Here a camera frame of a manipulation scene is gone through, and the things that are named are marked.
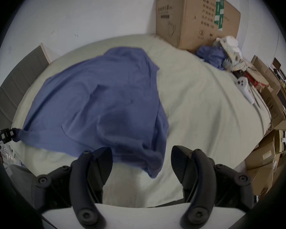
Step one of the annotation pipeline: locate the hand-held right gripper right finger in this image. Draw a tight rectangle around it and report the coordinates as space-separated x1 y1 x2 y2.
171 146 255 229

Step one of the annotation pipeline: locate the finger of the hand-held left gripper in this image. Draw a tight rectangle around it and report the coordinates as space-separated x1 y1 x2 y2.
0 127 16 144

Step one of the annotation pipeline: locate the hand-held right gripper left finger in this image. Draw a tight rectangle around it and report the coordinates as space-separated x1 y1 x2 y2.
31 147 113 228

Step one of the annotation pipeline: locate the dark blue shirt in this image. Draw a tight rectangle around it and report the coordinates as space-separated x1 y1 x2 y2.
12 47 170 179

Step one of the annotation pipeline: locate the grey padded headboard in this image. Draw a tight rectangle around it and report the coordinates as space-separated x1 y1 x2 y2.
0 45 50 133

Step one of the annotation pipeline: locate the white hand controller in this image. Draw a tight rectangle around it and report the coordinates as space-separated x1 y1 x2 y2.
237 77 255 104

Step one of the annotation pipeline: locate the pile of flattened cartons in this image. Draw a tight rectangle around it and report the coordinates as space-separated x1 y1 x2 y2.
244 55 286 197

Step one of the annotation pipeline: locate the bunched blue cloth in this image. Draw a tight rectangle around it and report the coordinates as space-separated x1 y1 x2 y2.
196 45 229 70

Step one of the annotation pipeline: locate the pile of white cloths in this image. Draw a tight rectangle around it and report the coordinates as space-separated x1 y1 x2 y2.
216 36 249 72

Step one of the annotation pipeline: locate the large brown carton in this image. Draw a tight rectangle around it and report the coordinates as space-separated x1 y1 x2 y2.
155 0 242 54

